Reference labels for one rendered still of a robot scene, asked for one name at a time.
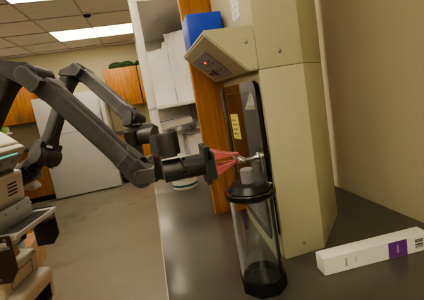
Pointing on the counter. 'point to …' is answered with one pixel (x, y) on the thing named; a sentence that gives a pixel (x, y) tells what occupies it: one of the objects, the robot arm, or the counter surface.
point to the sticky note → (235, 126)
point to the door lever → (246, 158)
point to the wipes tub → (185, 181)
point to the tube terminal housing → (289, 104)
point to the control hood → (226, 50)
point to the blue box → (199, 25)
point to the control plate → (211, 67)
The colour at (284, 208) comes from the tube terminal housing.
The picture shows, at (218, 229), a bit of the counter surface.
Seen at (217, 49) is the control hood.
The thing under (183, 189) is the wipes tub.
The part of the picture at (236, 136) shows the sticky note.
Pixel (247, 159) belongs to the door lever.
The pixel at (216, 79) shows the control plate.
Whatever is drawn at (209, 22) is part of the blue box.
